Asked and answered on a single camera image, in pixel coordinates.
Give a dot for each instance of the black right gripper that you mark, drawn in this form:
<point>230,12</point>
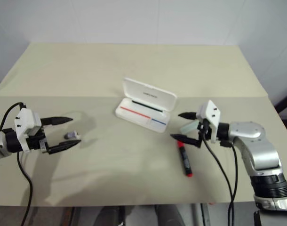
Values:
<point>205,131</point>

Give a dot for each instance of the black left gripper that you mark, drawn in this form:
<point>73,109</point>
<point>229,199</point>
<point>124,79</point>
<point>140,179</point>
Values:
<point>36,141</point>

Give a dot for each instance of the pale green eraser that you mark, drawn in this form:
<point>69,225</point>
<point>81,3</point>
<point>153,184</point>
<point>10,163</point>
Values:
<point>188,128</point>

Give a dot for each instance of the small grey-white block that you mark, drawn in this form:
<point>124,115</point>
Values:
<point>71,135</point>

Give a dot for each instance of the red and black marker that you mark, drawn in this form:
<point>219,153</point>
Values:
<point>185,160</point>

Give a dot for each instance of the white plastic pencil case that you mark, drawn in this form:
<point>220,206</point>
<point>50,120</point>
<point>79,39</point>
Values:
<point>138,117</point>

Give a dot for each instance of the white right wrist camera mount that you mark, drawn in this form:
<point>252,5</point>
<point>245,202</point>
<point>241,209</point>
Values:
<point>211,113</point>

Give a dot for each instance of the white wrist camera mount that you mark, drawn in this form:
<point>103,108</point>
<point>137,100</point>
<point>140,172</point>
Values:
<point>23,122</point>
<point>211,113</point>

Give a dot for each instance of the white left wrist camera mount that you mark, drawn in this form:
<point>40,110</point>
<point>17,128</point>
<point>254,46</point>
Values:
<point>23,122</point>

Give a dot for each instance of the black metal frame bars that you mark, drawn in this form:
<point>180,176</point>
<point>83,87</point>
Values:
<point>285,101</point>

